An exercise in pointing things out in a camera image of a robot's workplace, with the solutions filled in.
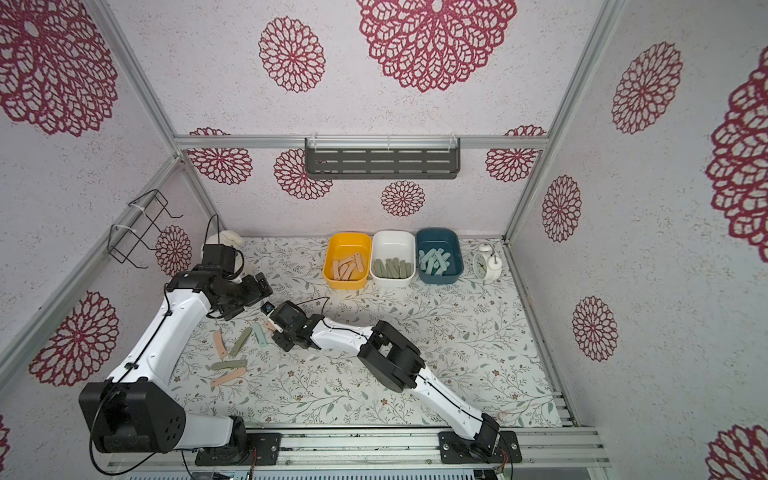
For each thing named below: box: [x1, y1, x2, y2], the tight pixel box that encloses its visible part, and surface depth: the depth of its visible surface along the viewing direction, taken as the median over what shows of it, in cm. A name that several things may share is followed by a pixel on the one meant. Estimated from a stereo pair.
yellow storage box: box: [323, 232, 372, 290], surface depth 115 cm
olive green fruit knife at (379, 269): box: [373, 259, 385, 278], surface depth 112 cm
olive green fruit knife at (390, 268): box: [386, 258, 396, 278], surface depth 112 cm
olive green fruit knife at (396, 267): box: [392, 257, 401, 278], surface depth 113 cm
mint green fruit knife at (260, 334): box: [252, 322, 268, 347], surface depth 96 cm
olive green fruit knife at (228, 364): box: [211, 360, 246, 371], surface depth 90 cm
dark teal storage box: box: [416, 227, 464, 285], surface depth 114 cm
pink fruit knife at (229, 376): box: [211, 367, 247, 387], surface depth 88 cm
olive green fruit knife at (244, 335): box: [230, 326, 252, 357], surface depth 94 cm
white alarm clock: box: [472, 244, 502, 284], surface depth 103 cm
